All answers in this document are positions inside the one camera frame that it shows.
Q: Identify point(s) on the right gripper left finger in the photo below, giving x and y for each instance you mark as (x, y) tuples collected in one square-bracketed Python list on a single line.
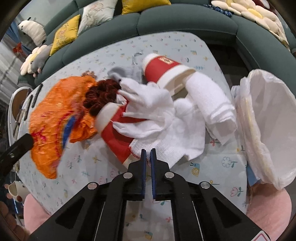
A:
[(97, 212)]

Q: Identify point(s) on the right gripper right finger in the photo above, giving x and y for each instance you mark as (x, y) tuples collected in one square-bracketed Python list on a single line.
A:
[(200, 211)]

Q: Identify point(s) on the orange plastic bag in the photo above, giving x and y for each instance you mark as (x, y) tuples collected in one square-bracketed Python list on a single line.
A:
[(58, 119)]

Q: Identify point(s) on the white knit cloth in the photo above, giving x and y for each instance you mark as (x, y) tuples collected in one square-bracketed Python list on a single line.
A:
[(175, 128)]

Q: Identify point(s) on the white paper towel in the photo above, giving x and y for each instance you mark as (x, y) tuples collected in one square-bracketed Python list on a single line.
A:
[(216, 108)]

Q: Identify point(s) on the red white paper cup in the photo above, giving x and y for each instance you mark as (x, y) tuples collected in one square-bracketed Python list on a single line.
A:
[(166, 73)]

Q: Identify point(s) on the operator hand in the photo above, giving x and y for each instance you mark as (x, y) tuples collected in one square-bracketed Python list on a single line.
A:
[(21, 233)]

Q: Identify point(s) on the black remote control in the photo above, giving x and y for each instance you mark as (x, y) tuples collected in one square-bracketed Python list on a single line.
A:
[(36, 95), (25, 115)]

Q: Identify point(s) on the white chair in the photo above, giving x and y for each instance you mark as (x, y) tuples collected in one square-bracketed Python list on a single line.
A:
[(15, 111)]

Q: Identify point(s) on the floral pale blue tablecloth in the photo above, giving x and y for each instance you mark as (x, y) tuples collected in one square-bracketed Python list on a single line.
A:
[(224, 166)]

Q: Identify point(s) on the daisy plush cushion left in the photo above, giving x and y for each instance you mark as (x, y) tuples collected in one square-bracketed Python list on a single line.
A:
[(25, 68)]

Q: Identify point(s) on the grey plush toy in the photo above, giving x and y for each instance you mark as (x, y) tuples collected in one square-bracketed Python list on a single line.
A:
[(38, 63)]

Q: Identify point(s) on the beige patterned scrunchie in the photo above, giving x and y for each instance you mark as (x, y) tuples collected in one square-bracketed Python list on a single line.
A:
[(89, 73)]

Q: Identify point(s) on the dark red velvet scrunchie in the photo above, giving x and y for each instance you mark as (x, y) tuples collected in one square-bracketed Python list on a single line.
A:
[(99, 95)]

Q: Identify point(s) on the white plush pillow toy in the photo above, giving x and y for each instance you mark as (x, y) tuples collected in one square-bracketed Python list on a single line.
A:
[(34, 30)]

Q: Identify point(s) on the small yellow embroidered cushion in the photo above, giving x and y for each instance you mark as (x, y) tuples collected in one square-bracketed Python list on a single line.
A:
[(66, 34)]

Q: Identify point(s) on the white bag lined bin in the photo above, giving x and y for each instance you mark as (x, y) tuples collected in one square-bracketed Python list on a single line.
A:
[(266, 111)]

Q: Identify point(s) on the grey sock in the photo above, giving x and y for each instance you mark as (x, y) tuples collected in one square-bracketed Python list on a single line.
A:
[(134, 72)]

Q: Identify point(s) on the metal clip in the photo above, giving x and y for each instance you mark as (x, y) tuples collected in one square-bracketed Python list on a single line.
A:
[(136, 57)]

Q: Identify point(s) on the pale floral cushion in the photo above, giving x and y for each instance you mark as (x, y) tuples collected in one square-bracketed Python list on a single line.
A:
[(95, 14)]

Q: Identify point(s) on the large yellow embroidered cushion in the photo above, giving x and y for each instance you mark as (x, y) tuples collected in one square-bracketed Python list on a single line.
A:
[(135, 6)]

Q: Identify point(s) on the dark green sectional sofa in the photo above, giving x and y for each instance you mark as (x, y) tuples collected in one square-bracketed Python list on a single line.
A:
[(227, 36)]

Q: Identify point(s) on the blue braided item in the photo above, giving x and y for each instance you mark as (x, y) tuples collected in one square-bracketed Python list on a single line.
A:
[(218, 9)]

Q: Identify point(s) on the cream daisy flower cushion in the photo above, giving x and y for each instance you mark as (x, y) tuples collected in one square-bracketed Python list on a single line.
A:
[(258, 14)]

